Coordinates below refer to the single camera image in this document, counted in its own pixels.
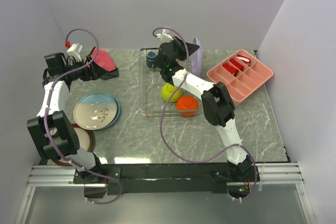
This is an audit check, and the yellow-green bowl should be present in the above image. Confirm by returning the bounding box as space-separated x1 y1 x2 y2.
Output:
161 83 183 103

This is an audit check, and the dark blue mug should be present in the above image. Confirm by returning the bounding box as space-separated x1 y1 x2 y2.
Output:
146 51 157 69

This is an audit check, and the red white item in tray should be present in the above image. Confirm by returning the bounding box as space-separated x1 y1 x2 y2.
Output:
236 55 251 66

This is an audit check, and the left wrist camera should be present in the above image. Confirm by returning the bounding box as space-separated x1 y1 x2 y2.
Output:
65 41 83 61

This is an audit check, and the lavender plate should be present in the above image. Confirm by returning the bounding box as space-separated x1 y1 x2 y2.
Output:
192 38 203 77

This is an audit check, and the blue plate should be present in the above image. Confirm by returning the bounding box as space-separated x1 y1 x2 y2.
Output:
102 96 121 130

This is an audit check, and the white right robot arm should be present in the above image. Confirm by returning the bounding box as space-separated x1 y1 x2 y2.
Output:
155 37 258 182

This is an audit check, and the pink cloth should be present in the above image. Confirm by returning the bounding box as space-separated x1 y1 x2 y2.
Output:
90 47 117 72

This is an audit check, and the brown rimmed cream plate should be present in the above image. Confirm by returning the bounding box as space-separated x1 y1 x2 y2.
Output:
52 123 95 167

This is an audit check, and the wire dish rack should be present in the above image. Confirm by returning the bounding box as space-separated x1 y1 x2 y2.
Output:
139 48 166 118

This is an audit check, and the black base beam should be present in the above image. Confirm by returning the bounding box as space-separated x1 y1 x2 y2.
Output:
73 163 260 195

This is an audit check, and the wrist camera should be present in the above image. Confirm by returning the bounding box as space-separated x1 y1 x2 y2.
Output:
155 29 173 43
65 41 83 61

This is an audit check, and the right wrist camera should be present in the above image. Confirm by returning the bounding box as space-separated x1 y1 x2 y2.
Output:
155 29 173 43

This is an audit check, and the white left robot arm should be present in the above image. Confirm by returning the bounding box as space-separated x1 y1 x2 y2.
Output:
27 48 119 183

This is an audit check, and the pink compartment tray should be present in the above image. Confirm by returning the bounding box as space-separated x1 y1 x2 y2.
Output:
207 49 274 106

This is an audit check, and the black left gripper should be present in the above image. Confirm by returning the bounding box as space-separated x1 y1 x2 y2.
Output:
64 56 109 81

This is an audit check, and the aluminium rail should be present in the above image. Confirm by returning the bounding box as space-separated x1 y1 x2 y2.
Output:
26 163 305 188

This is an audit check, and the orange bowl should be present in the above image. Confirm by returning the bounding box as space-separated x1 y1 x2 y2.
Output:
176 95 199 117

